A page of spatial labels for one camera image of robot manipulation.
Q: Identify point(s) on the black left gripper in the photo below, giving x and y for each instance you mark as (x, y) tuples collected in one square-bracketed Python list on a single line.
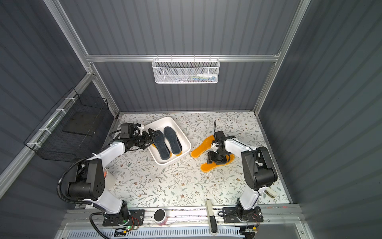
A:
[(147, 139)]

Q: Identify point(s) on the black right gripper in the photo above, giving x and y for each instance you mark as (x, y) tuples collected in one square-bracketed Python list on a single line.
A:
[(216, 157)]

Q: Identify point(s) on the grey fleece insole front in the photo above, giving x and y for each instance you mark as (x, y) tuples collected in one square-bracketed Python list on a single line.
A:
[(163, 150)]

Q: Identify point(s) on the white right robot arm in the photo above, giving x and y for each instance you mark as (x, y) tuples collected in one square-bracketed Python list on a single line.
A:
[(258, 171)]

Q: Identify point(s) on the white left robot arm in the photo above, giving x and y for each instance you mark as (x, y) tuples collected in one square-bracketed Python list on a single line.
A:
[(83, 182)]

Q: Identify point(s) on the white plastic storage box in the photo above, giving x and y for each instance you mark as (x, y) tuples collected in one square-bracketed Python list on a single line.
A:
[(160, 124)]

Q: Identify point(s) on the white tape roll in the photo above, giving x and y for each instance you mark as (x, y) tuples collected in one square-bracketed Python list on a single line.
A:
[(109, 179)]

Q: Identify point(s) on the white eraser block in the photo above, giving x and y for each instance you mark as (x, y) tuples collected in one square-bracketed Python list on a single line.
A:
[(270, 192)]

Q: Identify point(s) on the white black handheld scraper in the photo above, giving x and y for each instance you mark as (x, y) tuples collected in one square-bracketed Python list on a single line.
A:
[(211, 218)]

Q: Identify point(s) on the black round speaker puck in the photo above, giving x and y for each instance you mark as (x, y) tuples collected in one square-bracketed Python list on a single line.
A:
[(160, 217)]

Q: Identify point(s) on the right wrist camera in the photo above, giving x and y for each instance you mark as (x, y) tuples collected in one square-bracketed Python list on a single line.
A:
[(219, 136)]

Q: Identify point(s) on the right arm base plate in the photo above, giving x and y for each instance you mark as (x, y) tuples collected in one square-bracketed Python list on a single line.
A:
[(237, 215)]

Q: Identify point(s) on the white wire wall basket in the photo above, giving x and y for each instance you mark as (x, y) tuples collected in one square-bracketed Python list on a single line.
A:
[(186, 70)]

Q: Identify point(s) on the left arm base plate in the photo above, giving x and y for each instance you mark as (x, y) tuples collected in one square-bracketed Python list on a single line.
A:
[(133, 218)]

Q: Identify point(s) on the black wire side basket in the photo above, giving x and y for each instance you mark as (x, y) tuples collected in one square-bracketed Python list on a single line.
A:
[(75, 130)]

